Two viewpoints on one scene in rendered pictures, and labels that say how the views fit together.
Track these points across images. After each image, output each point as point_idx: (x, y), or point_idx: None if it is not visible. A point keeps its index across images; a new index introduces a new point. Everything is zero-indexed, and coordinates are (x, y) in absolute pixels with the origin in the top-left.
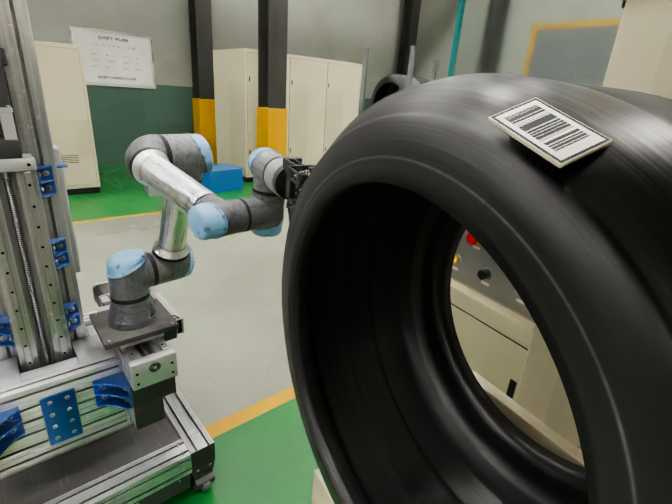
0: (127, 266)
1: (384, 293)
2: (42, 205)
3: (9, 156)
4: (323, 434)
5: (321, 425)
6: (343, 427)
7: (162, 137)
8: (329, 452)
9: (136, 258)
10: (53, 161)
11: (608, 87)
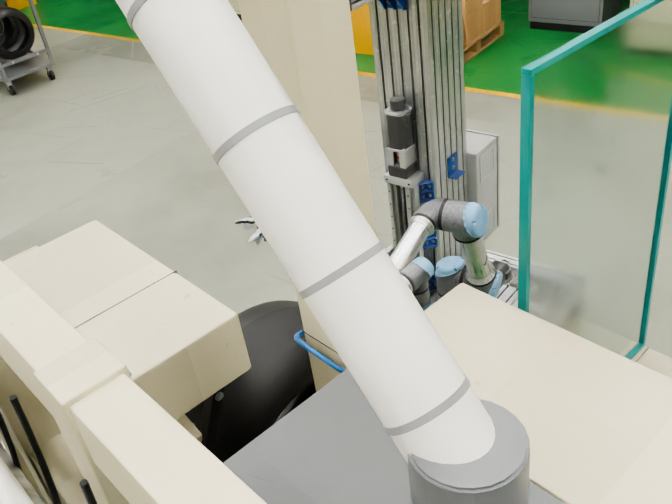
0: (440, 271)
1: None
2: (415, 208)
3: (400, 177)
4: (289, 408)
5: (291, 405)
6: None
7: (442, 205)
8: (284, 415)
9: (449, 268)
10: (435, 179)
11: (253, 345)
